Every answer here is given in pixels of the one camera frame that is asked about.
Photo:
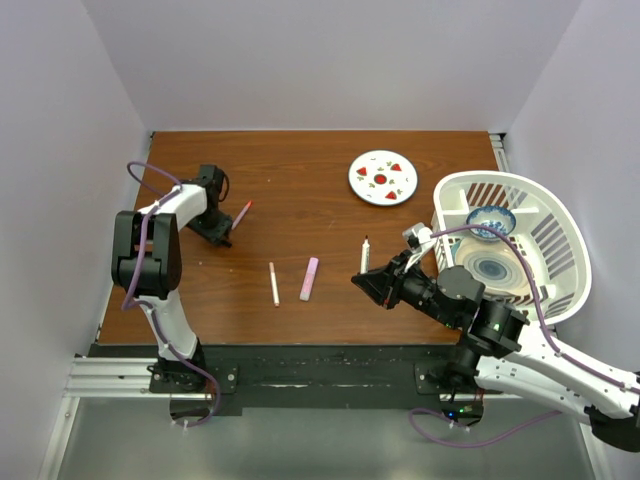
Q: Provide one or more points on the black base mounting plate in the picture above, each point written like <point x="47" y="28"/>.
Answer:
<point x="355" y="377"/>

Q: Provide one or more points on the white pen black tip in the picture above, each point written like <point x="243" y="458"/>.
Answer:
<point x="365" y="256"/>

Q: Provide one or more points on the pink pen red tip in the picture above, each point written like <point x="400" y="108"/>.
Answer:
<point x="237" y="220"/>

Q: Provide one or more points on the white pen peach tip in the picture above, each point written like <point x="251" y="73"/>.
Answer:
<point x="274" y="285"/>

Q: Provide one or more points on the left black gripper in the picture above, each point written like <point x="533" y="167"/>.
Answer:
<point x="223" y="229"/>

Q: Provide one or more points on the beige plate in rack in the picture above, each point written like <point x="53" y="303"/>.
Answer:
<point x="495" y="265"/>

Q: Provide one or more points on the blue white bowl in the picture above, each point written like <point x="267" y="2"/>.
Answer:
<point x="494" y="217"/>

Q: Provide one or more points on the white strawberry pattern plate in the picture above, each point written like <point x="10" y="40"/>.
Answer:
<point x="383" y="178"/>

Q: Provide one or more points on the pink highlighter pen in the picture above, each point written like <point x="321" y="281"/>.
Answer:
<point x="309" y="278"/>

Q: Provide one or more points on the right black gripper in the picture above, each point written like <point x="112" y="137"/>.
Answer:
<point x="382" y="285"/>

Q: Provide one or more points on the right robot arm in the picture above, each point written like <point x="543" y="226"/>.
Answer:
<point x="499" y="349"/>

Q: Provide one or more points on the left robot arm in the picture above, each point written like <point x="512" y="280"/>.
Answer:
<point x="147" y="264"/>

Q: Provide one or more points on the aluminium frame rail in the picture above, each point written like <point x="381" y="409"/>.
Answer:
<point x="497" y="143"/>

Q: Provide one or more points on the white plastic dish rack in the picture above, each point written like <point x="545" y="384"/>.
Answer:
<point x="545" y="233"/>

